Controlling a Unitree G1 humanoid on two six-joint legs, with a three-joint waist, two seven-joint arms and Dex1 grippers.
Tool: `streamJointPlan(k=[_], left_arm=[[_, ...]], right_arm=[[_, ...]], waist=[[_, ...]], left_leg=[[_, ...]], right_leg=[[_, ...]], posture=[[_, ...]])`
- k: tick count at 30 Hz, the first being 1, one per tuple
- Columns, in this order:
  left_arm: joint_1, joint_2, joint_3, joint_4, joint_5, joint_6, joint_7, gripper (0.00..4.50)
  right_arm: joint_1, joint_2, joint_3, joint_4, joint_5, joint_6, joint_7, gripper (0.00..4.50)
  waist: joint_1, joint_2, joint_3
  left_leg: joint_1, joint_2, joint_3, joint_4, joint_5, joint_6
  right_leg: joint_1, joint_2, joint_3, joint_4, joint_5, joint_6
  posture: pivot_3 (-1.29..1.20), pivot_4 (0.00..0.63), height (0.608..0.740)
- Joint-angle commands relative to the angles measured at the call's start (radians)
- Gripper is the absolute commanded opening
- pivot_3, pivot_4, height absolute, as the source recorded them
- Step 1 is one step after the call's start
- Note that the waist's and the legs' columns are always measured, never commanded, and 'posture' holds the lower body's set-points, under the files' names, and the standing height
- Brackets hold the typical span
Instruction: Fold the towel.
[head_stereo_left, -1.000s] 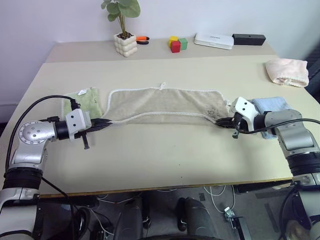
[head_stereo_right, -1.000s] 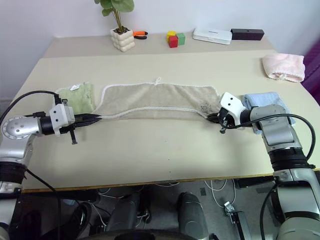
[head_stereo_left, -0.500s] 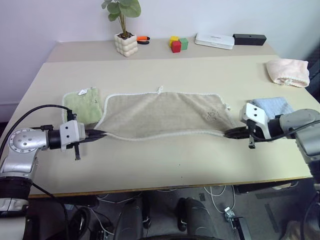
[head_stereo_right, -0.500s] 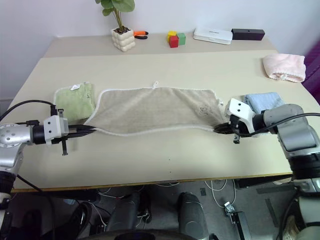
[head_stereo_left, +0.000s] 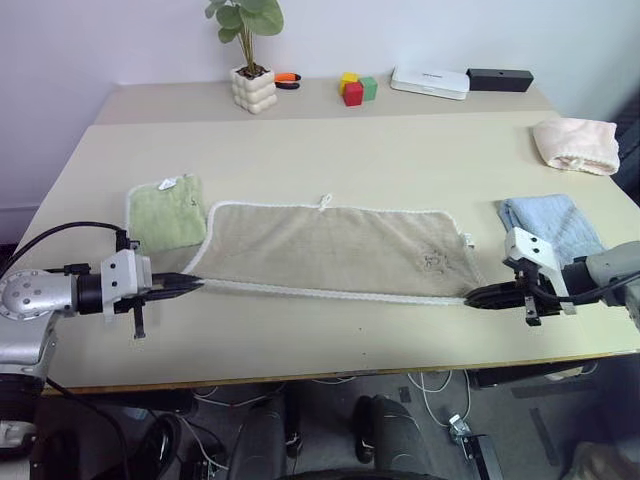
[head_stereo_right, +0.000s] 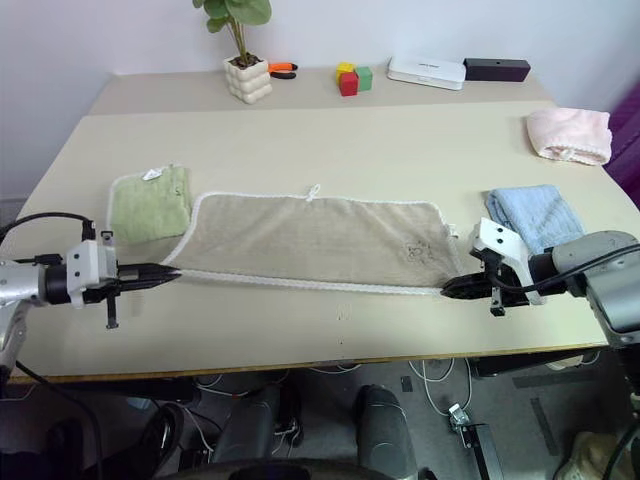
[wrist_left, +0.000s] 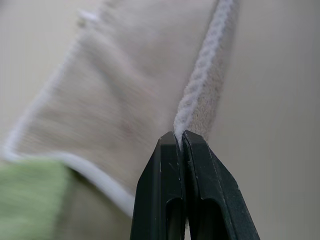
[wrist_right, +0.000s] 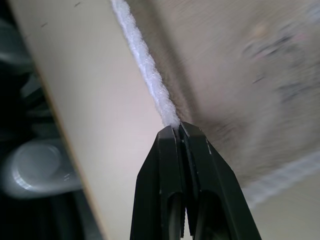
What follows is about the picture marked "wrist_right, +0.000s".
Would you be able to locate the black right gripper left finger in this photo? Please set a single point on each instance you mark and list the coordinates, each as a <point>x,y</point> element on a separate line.
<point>155,190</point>

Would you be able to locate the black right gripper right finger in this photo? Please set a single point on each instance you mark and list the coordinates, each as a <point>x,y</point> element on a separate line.
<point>215,190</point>

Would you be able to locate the beige towel with white edge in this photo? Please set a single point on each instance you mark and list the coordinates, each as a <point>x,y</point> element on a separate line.
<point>225,75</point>

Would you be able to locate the silver robot body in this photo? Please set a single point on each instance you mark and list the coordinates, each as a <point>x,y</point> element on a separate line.
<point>35,167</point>

